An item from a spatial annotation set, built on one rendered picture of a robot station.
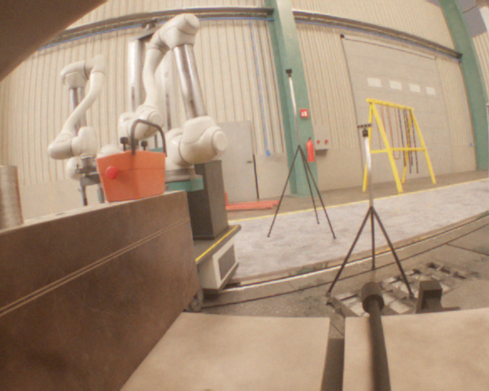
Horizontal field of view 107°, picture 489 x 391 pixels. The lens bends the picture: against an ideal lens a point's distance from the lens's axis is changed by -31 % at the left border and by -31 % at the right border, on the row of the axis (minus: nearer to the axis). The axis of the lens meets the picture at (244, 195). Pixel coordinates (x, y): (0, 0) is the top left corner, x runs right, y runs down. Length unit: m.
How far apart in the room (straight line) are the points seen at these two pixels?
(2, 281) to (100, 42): 8.40
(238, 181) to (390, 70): 6.89
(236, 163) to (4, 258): 6.79
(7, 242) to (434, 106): 11.94
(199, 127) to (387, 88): 9.11
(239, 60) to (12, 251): 7.68
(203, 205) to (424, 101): 10.48
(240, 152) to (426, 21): 11.08
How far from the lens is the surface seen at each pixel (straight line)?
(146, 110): 1.07
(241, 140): 7.11
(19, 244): 0.42
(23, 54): 0.28
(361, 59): 9.68
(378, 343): 0.61
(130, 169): 0.68
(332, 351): 0.76
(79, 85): 1.74
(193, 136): 1.20
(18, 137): 9.07
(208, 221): 1.68
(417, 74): 11.58
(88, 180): 1.38
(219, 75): 7.58
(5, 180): 0.45
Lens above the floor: 0.72
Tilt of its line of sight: 5 degrees down
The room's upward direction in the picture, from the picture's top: 6 degrees counter-clockwise
